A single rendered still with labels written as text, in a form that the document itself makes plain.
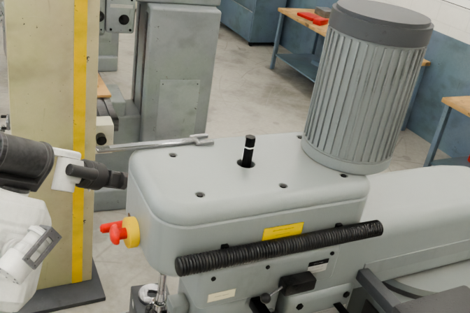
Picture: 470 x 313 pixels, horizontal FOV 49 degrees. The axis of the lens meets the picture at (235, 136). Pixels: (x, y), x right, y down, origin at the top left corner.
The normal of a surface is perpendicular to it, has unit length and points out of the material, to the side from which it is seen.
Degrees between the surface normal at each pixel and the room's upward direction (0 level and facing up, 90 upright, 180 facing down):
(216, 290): 90
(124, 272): 0
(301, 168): 0
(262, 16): 90
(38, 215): 57
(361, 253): 90
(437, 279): 0
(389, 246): 90
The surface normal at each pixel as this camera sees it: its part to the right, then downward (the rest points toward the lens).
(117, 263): 0.15, -0.88
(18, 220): 0.66, -0.13
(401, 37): 0.10, 0.46
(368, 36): -0.47, 0.33
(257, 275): 0.43, 0.46
